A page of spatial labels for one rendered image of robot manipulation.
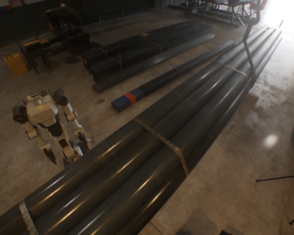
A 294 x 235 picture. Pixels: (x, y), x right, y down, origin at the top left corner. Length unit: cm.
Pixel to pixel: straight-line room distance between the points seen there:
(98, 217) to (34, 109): 117
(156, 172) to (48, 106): 119
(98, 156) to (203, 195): 183
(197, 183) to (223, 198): 43
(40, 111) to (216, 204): 244
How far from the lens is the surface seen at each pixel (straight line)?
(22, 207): 104
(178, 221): 231
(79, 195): 90
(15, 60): 600
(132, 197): 84
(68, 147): 204
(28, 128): 185
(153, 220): 218
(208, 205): 246
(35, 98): 164
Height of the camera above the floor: 226
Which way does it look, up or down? 47 degrees down
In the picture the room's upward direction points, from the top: straight up
